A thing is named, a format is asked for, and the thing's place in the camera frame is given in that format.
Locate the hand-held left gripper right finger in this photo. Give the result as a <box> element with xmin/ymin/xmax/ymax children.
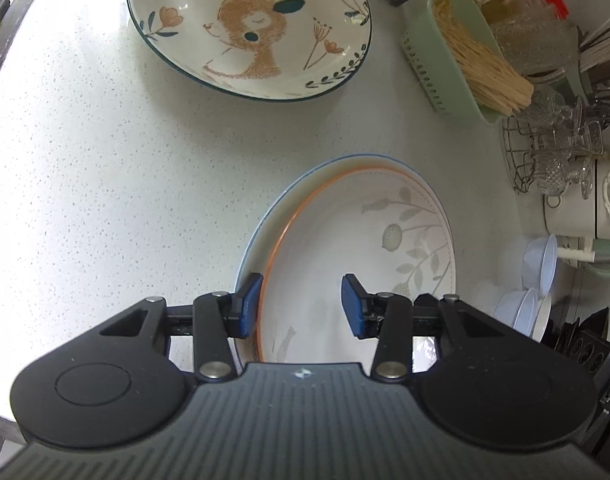
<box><xmin>341</xmin><ymin>273</ymin><xmax>510</xmax><ymax>380</ymax></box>

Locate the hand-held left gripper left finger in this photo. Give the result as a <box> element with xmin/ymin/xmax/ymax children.
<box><xmin>100</xmin><ymin>272</ymin><xmax>264</xmax><ymax>382</ymax></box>

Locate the orange rim leaf print plate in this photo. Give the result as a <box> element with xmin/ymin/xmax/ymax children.
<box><xmin>255</xmin><ymin>166</ymin><xmax>457</xmax><ymax>365</ymax></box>

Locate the white plastic bowl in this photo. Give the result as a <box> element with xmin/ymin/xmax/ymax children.
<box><xmin>532</xmin><ymin>292</ymin><xmax>554</xmax><ymax>342</ymax></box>
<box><xmin>522</xmin><ymin>234</ymin><xmax>558</xmax><ymax>295</ymax></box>
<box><xmin>495</xmin><ymin>287</ymin><xmax>540</xmax><ymax>336</ymax></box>

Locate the deer print ceramic plate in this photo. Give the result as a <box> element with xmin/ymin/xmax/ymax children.
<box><xmin>126</xmin><ymin>0</ymin><xmax>373</xmax><ymax>103</ymax></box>

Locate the pale green electric kettle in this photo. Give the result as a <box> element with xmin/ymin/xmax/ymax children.
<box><xmin>582</xmin><ymin>237</ymin><xmax>610</xmax><ymax>277</ymax></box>

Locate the blue rim white plate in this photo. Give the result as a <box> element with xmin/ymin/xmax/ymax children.
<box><xmin>236</xmin><ymin>154</ymin><xmax>416</xmax><ymax>302</ymax></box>

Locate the cream electric cooking pot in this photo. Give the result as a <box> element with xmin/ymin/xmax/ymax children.
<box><xmin>542</xmin><ymin>157</ymin><xmax>610</xmax><ymax>242</ymax></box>

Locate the cluster of small glass cups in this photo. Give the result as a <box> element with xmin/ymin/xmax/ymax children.
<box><xmin>527</xmin><ymin>85</ymin><xmax>610</xmax><ymax>197</ymax></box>

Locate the pale green plastic basket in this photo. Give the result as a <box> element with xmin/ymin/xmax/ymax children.
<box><xmin>402</xmin><ymin>0</ymin><xmax>516</xmax><ymax>125</ymax></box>

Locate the bundle of dried noodles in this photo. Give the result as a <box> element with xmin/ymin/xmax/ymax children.
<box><xmin>432</xmin><ymin>0</ymin><xmax>536</xmax><ymax>115</ymax></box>

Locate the green utensil holder with chopsticks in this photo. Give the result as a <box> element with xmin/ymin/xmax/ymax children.
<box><xmin>565</xmin><ymin>15</ymin><xmax>610</xmax><ymax>111</ymax></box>

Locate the round metal wire rack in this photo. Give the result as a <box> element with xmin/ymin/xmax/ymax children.
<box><xmin>502</xmin><ymin>115</ymin><xmax>542</xmax><ymax>194</ymax></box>

